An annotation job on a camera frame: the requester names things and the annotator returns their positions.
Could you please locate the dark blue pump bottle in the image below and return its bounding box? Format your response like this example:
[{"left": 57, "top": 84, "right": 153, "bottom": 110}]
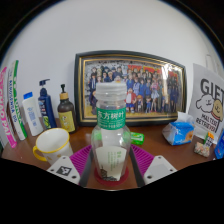
[{"left": 37, "top": 78, "right": 58, "bottom": 130}]

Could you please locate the blue detergent bottle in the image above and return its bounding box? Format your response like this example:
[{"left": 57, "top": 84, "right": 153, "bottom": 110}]
[{"left": 214, "top": 128, "right": 224, "bottom": 160}]

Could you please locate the clear green-label drink bottle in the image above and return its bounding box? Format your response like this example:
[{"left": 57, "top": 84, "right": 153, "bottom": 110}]
[{"left": 90, "top": 81, "right": 132, "bottom": 183}]

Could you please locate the small orange white box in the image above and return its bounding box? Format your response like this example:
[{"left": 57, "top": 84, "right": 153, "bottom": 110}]
[{"left": 203, "top": 131, "right": 216, "bottom": 148}]

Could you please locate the small beige snack packet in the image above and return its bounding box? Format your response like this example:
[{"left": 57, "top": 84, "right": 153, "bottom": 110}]
[{"left": 193, "top": 141, "right": 211, "bottom": 158}]

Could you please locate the small green packet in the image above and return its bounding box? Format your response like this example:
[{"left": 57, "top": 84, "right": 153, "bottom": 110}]
[{"left": 130, "top": 131, "right": 146, "bottom": 146}]

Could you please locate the white printed paper bag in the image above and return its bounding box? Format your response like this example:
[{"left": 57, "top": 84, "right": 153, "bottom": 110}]
[{"left": 187, "top": 54, "right": 224, "bottom": 136}]

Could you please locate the framed group photo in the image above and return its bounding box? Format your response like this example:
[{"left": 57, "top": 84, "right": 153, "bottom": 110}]
[{"left": 73, "top": 50, "right": 188, "bottom": 127}]

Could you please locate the white lotion bottle blue cap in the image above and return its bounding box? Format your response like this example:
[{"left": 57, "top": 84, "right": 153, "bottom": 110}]
[{"left": 22, "top": 91, "right": 44, "bottom": 137}]

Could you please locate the brown pump bottle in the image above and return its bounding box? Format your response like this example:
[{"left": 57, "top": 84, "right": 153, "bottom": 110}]
[{"left": 57, "top": 83, "right": 77, "bottom": 134}]

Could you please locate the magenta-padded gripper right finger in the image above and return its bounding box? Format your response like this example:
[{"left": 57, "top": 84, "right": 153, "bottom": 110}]
[{"left": 129, "top": 144, "right": 178, "bottom": 187}]

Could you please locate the blue tissue pack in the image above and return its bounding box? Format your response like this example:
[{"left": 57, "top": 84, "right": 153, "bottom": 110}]
[{"left": 161, "top": 111, "right": 196, "bottom": 146}]

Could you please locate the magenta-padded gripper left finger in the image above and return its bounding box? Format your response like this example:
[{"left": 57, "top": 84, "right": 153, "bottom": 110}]
[{"left": 46, "top": 144, "right": 95, "bottom": 187}]

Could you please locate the white mug yellow rim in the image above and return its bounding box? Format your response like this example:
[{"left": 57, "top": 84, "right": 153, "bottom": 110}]
[{"left": 32, "top": 127, "right": 74, "bottom": 166}]

